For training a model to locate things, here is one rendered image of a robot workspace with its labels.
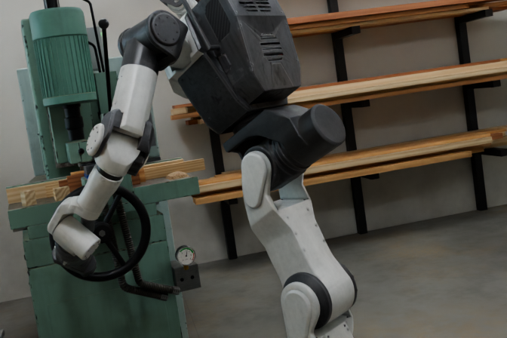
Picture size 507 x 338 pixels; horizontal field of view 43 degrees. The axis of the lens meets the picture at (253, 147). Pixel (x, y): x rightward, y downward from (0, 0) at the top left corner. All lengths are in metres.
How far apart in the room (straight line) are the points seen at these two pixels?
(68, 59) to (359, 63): 3.10
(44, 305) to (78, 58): 0.79
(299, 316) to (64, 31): 1.17
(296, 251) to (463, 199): 3.80
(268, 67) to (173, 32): 0.25
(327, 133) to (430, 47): 3.70
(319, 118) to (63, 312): 1.07
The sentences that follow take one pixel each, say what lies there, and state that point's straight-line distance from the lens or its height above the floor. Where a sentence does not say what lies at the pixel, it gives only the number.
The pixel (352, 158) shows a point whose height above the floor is 0.62.
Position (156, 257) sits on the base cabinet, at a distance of 2.18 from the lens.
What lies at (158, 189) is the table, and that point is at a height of 0.88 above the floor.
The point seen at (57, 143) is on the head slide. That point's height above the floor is 1.07.
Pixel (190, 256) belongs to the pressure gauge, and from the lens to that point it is 2.14.
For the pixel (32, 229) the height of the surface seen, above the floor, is 0.83.
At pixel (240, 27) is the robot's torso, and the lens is 1.59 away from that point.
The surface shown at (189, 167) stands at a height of 0.92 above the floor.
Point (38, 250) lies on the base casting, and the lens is 2.13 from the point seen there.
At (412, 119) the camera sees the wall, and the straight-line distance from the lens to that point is 5.11.
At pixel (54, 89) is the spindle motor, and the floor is 1.25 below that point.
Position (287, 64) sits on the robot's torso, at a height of 1.20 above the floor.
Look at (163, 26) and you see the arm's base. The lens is 1.57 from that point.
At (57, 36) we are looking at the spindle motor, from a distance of 2.20.
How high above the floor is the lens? 1.14
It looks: 5 degrees down
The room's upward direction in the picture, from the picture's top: 8 degrees counter-clockwise
